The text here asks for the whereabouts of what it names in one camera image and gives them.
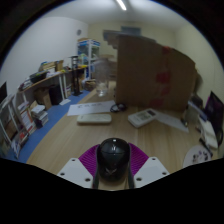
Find large brown cardboard box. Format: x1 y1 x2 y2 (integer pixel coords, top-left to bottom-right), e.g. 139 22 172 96
114 34 198 113

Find cluttered wooden wall desk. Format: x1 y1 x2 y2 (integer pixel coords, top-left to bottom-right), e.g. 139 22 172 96
18 59 89 101

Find black marker pen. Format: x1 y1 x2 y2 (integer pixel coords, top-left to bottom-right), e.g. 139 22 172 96
199 137 214 158

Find wall window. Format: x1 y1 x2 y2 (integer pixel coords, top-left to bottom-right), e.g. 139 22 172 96
120 25 143 36

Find black monitor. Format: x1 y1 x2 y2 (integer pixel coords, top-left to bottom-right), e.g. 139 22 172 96
0 81 8 104

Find clear plastic container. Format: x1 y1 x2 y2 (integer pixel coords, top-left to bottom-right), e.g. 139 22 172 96
184 105 201 126

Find white paper sheet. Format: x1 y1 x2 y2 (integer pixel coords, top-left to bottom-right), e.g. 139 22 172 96
67 99 116 117
153 109 190 134

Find black metal stand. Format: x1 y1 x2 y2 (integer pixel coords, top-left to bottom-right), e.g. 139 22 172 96
68 55 84 97

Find black computer tower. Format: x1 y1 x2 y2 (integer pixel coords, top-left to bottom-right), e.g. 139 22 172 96
48 83 64 106

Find ceiling light tube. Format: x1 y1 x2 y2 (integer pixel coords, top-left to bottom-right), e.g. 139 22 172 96
115 0 128 11

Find stack of books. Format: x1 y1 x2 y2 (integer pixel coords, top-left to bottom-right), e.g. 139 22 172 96
30 104 50 128

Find flat white remote control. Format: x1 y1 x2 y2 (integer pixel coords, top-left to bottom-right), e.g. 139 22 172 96
76 113 113 126

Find clear plastic jar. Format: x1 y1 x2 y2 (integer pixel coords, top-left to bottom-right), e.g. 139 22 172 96
94 58 112 98

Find white book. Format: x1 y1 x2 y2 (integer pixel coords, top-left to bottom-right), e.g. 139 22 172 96
199 118 219 150

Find white shelf unit with books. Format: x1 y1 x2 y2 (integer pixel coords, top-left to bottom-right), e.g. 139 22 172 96
0 94 38 158

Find blue and white display cabinet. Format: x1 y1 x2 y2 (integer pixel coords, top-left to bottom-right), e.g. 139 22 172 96
77 37 102 73

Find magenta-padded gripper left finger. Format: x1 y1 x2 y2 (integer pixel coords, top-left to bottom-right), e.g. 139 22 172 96
56 143 101 190

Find black computer mouse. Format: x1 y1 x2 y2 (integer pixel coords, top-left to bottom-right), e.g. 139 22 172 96
95 137 132 183

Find white remote with buttons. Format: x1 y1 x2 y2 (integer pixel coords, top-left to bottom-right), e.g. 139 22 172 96
127 107 158 129

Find black coiled cable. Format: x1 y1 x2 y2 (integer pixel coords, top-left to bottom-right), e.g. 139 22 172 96
109 102 128 114

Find small brown cardboard box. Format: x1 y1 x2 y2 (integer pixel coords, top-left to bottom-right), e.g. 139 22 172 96
34 87 53 110

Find white printed round mouse pad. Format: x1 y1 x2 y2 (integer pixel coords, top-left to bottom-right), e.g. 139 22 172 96
182 144 213 169

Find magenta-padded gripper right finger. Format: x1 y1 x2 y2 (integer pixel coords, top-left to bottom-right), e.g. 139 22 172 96
127 142 171 190

